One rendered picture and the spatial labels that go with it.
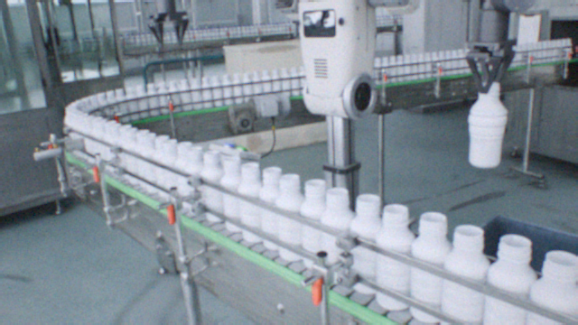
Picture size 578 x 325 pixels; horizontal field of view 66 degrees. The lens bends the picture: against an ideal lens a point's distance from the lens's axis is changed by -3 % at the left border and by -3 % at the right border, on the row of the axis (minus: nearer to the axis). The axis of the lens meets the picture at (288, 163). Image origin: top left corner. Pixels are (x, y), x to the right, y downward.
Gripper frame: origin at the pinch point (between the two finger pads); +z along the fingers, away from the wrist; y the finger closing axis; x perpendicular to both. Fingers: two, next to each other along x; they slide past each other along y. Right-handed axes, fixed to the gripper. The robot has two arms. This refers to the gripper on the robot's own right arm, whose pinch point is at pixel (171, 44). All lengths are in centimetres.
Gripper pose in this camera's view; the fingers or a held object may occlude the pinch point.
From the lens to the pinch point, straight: 145.9
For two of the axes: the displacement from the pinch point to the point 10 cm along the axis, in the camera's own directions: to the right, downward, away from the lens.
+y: -7.3, 2.5, -6.3
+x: 6.8, 1.9, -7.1
